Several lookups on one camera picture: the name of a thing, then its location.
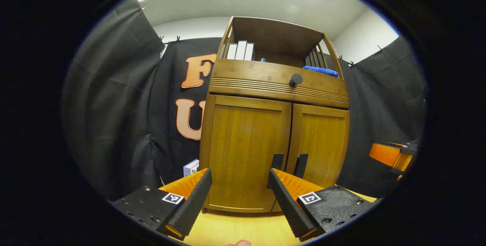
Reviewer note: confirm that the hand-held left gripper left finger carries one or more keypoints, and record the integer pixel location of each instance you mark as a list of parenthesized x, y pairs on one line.
[(190, 206)]

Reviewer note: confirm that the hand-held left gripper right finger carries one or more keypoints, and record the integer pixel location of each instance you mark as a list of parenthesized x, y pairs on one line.
[(290, 206)]

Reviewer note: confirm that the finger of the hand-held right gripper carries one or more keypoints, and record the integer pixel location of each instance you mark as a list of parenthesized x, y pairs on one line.
[(385, 155)]

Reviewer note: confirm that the wooden shoe cabinet door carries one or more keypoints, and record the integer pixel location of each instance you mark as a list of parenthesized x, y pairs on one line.
[(322, 143), (243, 136)]

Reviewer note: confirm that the wooden shoe cabinet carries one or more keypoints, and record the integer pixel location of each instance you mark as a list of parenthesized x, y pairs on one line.
[(277, 33)]

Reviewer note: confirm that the small white box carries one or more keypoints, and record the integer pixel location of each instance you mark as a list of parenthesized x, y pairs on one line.
[(191, 167)]

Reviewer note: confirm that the blue towel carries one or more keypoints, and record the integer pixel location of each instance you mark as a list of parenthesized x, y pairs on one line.
[(321, 71)]

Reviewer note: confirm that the black round drawer knob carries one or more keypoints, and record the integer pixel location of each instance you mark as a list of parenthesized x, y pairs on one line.
[(296, 79)]

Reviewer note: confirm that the wooden drawer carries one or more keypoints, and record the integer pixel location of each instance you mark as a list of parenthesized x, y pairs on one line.
[(246, 77)]

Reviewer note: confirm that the white book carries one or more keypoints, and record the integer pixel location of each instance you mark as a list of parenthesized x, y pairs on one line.
[(249, 52), (240, 50), (231, 51)]

